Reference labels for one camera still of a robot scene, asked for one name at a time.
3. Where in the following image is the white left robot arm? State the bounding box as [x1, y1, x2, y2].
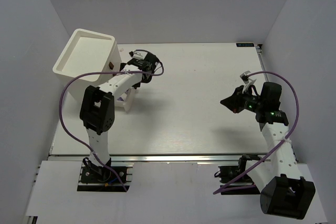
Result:
[80, 52, 162, 168]

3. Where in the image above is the white drawer cabinet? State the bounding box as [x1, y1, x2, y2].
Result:
[52, 28, 122, 109]

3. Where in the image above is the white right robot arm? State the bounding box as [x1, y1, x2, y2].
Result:
[214, 82, 316, 220]

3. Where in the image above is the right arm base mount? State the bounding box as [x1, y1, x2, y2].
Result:
[214, 154, 260, 195]

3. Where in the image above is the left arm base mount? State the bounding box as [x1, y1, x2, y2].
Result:
[77, 157, 133, 193]

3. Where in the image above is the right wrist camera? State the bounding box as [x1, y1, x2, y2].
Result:
[240, 71, 256, 93]

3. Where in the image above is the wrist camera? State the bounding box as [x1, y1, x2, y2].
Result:
[129, 50, 145, 60]
[240, 71, 256, 93]

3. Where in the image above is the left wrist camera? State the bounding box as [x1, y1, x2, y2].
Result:
[129, 50, 145, 60]

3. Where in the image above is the blue label sticker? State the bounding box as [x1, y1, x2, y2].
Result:
[236, 42, 255, 47]

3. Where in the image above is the aluminium table edge rail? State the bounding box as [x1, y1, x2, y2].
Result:
[48, 153, 297, 163]

